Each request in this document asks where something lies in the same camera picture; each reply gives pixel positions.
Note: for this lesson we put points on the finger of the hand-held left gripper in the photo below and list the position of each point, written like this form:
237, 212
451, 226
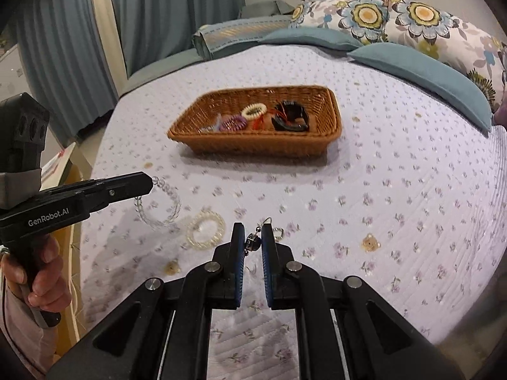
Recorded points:
119, 190

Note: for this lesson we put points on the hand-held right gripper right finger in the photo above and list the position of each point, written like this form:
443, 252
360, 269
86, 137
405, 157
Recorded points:
267, 273

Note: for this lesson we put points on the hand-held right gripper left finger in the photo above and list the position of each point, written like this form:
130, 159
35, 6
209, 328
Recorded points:
237, 269

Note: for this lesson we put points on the light blue hair clip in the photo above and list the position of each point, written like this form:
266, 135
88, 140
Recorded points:
210, 128

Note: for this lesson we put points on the brown wicker basket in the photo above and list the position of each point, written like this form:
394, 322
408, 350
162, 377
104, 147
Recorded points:
253, 142

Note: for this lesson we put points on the person's left forearm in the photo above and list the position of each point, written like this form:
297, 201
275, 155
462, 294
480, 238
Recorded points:
19, 336

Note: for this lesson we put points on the person's left hand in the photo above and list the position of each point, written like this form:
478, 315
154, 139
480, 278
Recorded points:
45, 277

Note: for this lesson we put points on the tan bear charm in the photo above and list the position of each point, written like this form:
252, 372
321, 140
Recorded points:
172, 268
371, 242

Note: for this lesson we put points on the floral quilted bedspread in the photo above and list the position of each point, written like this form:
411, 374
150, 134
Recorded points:
356, 190

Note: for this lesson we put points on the blue curtain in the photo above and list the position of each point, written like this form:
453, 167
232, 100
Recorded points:
59, 55
170, 12

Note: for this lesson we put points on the cream curtain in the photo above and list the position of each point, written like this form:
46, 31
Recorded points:
105, 19

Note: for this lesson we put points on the folded blue blanket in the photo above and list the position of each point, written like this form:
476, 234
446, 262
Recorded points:
237, 37

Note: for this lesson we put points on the grey-green cushion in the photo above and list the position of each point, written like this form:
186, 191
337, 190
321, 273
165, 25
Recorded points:
265, 9

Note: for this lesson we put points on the teal flat pillow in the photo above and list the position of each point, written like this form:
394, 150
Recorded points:
420, 75
313, 39

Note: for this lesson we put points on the floral pillow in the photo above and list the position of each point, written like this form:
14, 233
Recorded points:
447, 35
340, 19

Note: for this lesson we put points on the purple cloth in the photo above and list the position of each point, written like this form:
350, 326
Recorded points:
501, 114

